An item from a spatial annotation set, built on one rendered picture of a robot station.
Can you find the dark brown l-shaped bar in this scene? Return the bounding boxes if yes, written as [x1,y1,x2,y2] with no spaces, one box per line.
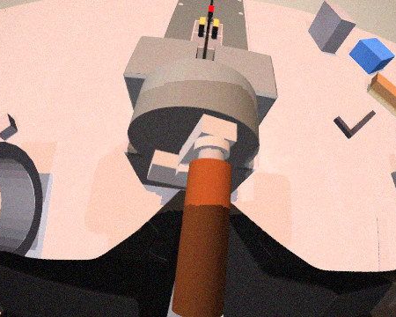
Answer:
[333,110,377,138]

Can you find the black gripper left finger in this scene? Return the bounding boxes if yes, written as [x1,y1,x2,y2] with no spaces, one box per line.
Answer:
[0,190,187,317]

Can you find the orange rectangular block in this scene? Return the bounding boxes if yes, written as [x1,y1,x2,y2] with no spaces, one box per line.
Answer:
[367,73,396,115]

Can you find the blue rectangular block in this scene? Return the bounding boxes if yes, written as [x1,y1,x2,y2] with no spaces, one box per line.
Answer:
[349,38,395,75]

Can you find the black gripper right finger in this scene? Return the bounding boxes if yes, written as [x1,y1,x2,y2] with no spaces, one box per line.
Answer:
[223,201,396,317]

